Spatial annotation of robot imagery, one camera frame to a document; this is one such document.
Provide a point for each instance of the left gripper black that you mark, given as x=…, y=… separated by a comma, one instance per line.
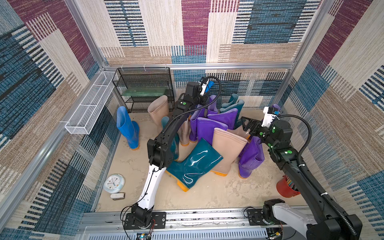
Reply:
x=206, y=96

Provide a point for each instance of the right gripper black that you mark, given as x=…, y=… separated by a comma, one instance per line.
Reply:
x=255, y=127

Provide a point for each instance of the beige short rain boot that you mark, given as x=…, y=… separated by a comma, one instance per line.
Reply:
x=229, y=146

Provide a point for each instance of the purple short rain boot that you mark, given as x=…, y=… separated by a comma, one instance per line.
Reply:
x=205, y=128

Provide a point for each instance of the beige tall rain boot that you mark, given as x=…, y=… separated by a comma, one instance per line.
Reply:
x=158, y=109

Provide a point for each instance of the large teal rain boot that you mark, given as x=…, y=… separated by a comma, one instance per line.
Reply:
x=202, y=159

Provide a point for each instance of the slim teal rain boot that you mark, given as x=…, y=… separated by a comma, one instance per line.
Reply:
x=175, y=141

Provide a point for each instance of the blue rain boot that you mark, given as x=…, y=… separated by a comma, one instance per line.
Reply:
x=128, y=128
x=209, y=85

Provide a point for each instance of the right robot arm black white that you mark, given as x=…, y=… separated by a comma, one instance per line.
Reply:
x=331, y=221

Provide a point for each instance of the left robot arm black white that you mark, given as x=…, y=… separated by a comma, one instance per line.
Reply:
x=159, y=149

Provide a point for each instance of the purple tall rain boot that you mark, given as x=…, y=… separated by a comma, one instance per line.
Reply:
x=193, y=124

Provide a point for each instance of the beige boot lying behind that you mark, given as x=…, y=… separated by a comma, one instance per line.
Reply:
x=240, y=132

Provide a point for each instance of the purple boot at back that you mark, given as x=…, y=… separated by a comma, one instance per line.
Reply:
x=212, y=108

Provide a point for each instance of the purple short boot rear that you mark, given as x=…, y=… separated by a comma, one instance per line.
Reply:
x=229, y=118

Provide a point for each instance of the purple boot near right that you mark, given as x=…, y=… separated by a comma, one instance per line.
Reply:
x=252, y=157

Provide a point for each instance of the purple boot far right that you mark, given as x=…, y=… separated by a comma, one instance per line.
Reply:
x=276, y=107

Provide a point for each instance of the teal boot at back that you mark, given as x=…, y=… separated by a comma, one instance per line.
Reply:
x=233, y=99

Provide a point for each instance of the red pencil cup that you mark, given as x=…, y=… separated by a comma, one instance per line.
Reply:
x=286, y=188

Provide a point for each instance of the white round alarm clock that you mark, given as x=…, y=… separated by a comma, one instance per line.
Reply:
x=114, y=183

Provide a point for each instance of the small white grey box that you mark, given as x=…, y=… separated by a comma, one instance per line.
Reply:
x=117, y=196

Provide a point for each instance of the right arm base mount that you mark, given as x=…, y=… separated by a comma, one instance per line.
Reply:
x=256, y=217

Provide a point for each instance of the white wire mesh basket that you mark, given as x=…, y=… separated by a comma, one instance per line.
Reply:
x=86, y=114

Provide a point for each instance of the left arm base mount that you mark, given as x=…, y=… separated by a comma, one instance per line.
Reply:
x=154, y=219

